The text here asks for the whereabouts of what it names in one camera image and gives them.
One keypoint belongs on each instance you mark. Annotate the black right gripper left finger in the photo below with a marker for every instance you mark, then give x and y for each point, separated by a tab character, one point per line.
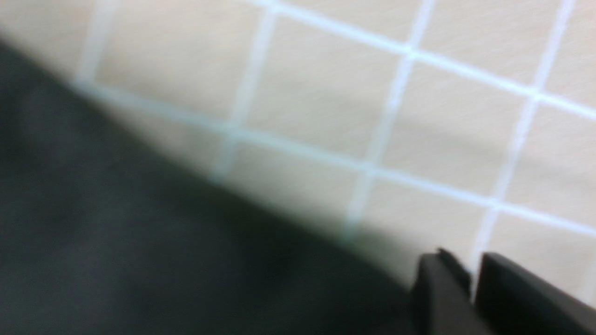
439	301

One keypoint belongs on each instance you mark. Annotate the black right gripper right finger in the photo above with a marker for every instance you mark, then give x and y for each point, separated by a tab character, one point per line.
514	301

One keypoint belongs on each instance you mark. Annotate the dark gray long-sleeved shirt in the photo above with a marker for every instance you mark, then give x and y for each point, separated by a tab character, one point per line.
101	235

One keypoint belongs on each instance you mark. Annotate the beige checkered tablecloth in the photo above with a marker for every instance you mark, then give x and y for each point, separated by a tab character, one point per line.
394	126

